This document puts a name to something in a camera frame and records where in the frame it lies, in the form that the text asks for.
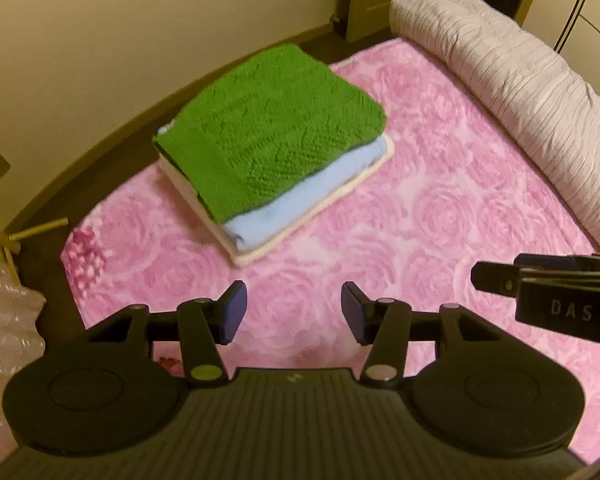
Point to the cream folded garment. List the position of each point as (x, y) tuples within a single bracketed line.
[(250, 258)]

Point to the wooden stick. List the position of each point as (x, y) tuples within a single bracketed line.
[(37, 229)]

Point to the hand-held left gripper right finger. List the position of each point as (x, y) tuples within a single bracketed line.
[(351, 310)]

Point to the clear plastic bag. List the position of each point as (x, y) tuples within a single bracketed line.
[(5, 320)]

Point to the light blue folded garment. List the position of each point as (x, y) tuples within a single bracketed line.
[(280, 210)]

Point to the cream door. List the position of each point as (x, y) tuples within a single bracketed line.
[(375, 5)]

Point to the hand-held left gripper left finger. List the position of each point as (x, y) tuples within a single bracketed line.
[(236, 310)]

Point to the beige ribbed quilt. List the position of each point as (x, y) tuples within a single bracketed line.
[(520, 80)]

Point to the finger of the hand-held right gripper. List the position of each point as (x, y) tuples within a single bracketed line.
[(495, 277)]

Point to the wall socket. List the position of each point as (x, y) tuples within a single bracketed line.
[(0, 166)]

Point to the green knit sweater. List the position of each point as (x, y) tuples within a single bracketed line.
[(260, 130)]

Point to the pink floral blanket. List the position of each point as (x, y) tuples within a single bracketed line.
[(430, 210)]

